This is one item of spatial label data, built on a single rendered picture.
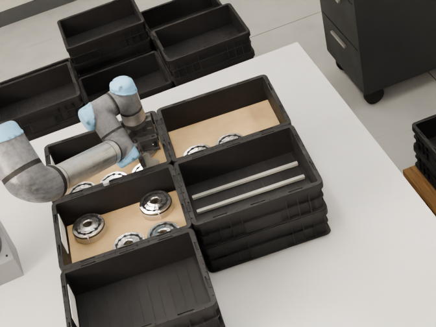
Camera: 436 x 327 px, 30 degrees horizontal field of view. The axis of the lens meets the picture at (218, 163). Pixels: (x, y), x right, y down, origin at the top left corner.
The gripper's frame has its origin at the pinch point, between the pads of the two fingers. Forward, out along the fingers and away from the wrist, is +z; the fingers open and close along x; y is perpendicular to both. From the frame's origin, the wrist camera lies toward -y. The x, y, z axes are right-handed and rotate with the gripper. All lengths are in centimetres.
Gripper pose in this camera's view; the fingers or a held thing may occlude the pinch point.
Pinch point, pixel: (145, 167)
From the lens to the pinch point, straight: 270.3
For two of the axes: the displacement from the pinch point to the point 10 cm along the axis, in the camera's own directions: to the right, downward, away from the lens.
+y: 9.6, -2.7, -0.2
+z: 2.1, 7.2, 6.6
